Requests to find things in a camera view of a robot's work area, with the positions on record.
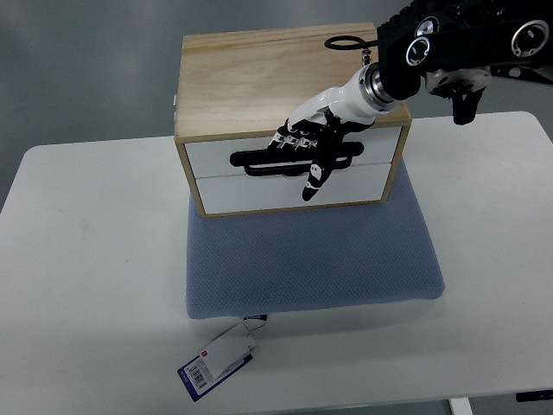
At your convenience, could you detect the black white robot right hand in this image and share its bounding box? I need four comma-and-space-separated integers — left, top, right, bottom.
267, 63, 397, 201

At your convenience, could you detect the black cable loop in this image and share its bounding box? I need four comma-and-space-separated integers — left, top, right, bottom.
323, 35, 382, 66

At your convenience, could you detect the white table leg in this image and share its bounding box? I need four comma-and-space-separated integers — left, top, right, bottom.
448, 398, 474, 415

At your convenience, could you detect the black drawer handle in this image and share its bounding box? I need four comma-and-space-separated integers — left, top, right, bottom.
229, 142, 365, 177

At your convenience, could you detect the white blue product tag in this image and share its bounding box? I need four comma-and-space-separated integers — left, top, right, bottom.
177, 322, 257, 402

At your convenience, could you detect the black table control panel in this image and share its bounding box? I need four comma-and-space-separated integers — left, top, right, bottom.
516, 389, 553, 403

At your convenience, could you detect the blue textured cushion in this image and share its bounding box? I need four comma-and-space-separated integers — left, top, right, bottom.
185, 166, 445, 319

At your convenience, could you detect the white drawer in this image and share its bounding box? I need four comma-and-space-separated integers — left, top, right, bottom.
185, 125, 402, 178
197, 163, 391, 215

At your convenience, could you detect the wooden drawer cabinet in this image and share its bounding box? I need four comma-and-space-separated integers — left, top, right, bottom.
175, 23, 411, 217

